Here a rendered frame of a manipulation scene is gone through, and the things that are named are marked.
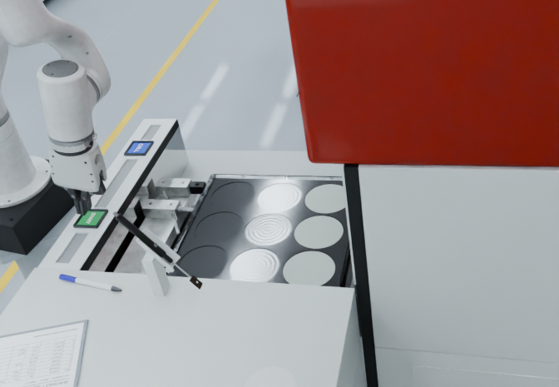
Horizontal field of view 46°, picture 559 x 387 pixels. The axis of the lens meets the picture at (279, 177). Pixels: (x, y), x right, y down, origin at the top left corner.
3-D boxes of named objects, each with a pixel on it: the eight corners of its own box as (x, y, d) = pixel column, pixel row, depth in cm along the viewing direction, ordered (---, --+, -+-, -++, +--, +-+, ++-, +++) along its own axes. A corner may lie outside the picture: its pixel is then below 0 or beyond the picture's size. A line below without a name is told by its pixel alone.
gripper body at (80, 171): (106, 132, 127) (111, 177, 134) (56, 123, 129) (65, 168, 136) (88, 155, 121) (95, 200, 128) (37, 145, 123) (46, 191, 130)
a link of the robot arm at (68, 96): (66, 111, 128) (37, 136, 121) (56, 50, 120) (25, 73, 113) (104, 121, 127) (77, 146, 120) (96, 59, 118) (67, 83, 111)
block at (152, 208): (182, 209, 149) (179, 199, 148) (177, 219, 147) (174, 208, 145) (150, 208, 152) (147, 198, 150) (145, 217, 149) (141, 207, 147)
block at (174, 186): (194, 187, 156) (190, 177, 154) (189, 196, 153) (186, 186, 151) (163, 186, 158) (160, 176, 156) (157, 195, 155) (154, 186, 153)
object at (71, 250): (189, 162, 176) (177, 117, 167) (100, 320, 133) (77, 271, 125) (157, 161, 178) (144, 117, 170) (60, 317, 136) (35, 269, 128)
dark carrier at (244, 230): (361, 182, 145) (361, 181, 145) (337, 298, 119) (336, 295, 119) (215, 180, 154) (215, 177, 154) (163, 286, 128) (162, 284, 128)
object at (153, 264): (190, 283, 117) (172, 227, 110) (182, 300, 114) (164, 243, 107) (159, 281, 119) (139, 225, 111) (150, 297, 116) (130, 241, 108)
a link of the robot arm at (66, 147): (103, 121, 126) (105, 135, 128) (61, 114, 128) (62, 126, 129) (83, 146, 120) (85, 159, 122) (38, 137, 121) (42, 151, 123)
